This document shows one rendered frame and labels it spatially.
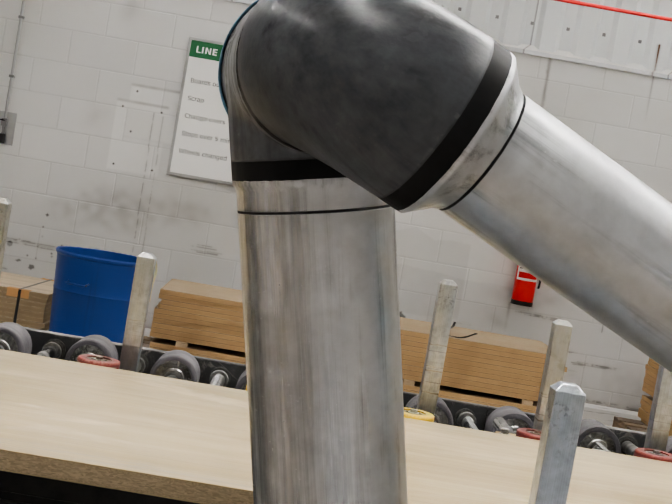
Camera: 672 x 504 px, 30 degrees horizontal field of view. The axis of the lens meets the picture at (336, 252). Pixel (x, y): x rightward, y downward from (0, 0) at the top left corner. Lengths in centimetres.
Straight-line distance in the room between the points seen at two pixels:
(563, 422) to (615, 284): 69
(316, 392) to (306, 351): 3
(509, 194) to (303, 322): 18
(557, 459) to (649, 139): 746
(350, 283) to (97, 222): 787
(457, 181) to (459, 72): 6
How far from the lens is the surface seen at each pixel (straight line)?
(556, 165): 74
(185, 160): 857
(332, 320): 83
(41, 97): 877
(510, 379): 745
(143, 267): 250
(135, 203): 864
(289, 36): 74
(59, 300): 703
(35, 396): 201
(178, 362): 292
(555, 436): 144
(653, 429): 261
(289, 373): 84
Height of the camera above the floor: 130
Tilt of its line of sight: 3 degrees down
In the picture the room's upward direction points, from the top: 10 degrees clockwise
